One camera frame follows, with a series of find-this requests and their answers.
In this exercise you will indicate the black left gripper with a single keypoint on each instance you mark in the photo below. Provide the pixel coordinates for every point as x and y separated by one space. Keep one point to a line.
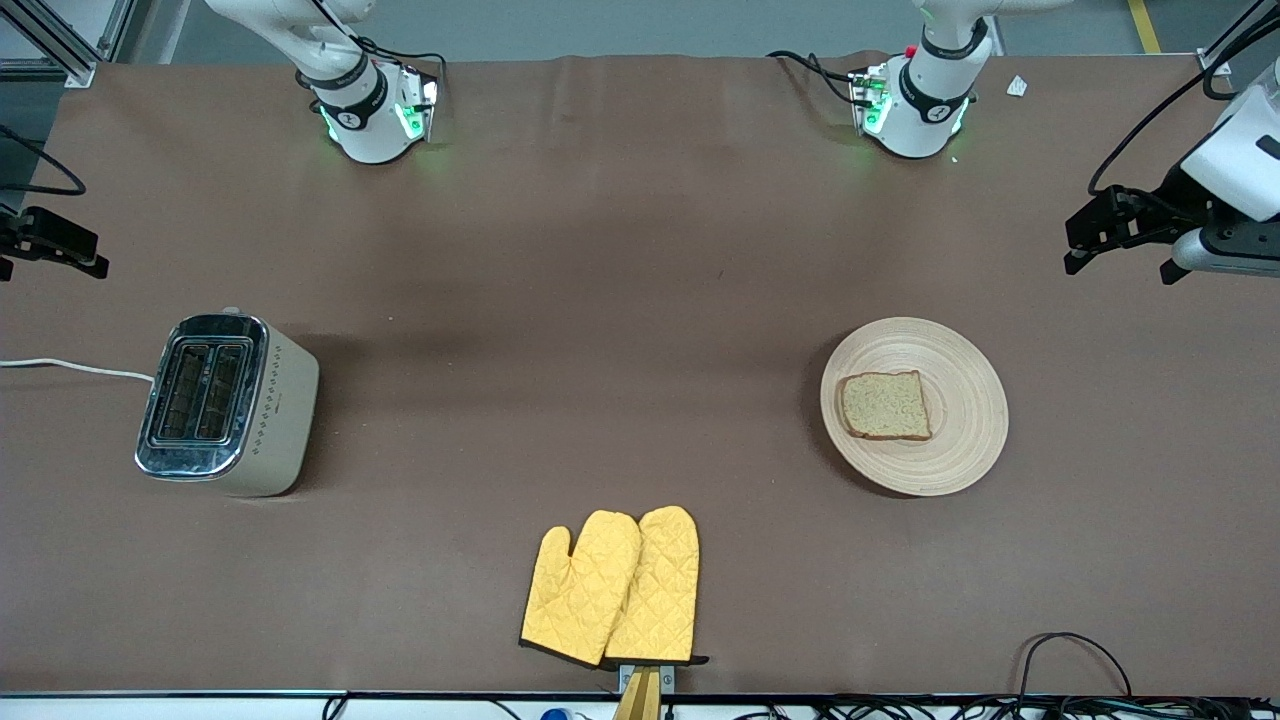
1168 206

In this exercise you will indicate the round wooden plate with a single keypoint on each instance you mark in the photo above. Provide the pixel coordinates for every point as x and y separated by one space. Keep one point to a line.
960 450

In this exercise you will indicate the left arm base connector panel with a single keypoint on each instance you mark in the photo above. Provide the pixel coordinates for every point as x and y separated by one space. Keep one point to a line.
868 100

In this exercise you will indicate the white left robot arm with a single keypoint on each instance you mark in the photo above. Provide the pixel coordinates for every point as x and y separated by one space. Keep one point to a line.
925 100

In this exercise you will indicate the bread slice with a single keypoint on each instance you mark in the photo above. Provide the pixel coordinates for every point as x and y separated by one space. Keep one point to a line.
885 405

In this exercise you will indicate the right arm base connector panel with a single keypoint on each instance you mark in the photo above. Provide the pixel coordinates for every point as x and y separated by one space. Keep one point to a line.
418 105

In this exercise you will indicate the aluminium corner bracket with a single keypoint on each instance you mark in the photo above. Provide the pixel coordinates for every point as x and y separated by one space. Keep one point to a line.
1214 62

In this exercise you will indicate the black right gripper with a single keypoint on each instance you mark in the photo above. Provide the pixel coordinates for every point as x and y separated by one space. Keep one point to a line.
40 236

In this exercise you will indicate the yellow quilted oven mitt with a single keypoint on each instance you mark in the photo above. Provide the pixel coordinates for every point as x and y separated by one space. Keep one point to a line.
580 590
660 590

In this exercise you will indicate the aluminium frame profile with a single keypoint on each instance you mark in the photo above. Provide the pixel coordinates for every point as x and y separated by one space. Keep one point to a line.
60 55

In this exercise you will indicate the brown table cloth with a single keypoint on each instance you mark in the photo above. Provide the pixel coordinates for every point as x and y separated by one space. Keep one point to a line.
640 250

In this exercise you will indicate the small metal bracket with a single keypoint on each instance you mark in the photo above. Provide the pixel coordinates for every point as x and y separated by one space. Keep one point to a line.
667 677

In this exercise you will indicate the small blue object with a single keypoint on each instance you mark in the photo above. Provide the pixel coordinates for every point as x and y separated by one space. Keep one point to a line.
557 714

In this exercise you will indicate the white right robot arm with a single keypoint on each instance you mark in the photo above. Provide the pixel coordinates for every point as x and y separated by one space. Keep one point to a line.
365 120

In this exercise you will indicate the beige chrome two-slot toaster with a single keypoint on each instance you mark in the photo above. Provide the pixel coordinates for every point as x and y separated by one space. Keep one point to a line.
230 405

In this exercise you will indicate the small white paper scrap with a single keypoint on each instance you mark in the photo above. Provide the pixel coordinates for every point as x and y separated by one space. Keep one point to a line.
1017 86

